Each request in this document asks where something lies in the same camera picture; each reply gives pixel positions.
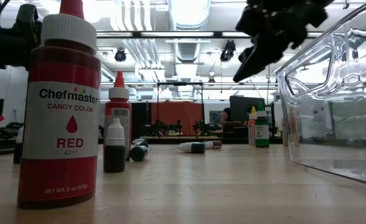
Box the black background rig frame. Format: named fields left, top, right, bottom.
left=156, top=81, right=205, bottom=138

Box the black table frame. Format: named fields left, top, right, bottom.
left=0, top=136, right=283, bottom=156

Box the small gray screen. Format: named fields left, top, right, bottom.
left=209, top=110, right=223, bottom=126

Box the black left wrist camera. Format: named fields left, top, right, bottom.
left=14, top=3, right=43, bottom=47

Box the yellow food coloring bottle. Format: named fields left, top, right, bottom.
left=248, top=106, right=258, bottom=146

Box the clear plastic container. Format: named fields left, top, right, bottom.
left=275, top=0, right=366, bottom=189

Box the small maroon dropper bottle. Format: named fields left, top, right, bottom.
left=203, top=140, right=223, bottom=150

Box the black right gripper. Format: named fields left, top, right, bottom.
left=233, top=0, right=335, bottom=82

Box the silver air duct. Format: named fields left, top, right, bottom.
left=166, top=0, right=212, bottom=65

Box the red food coloring bottle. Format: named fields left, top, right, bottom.
left=17, top=0, right=102, bottom=210
left=103, top=70, right=133, bottom=162

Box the green food coloring bottle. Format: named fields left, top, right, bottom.
left=255, top=102, right=270, bottom=148

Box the round black ceiling fixture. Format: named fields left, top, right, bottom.
left=114, top=49, right=128, bottom=63

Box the small dark dropper bottle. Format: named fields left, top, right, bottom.
left=12, top=126, right=24, bottom=165
left=129, top=145, right=149, bottom=162
left=132, top=138, right=149, bottom=149
left=103, top=117, right=127, bottom=174
left=178, top=141, right=207, bottom=155

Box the black rig crossbar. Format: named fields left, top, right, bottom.
left=96, top=30, right=324, bottom=39

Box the black hanging camera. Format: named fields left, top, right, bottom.
left=219, top=39, right=237, bottom=63

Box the orange partition panel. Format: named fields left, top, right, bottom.
left=151, top=100, right=204, bottom=137

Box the person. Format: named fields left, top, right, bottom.
left=220, top=107, right=234, bottom=138

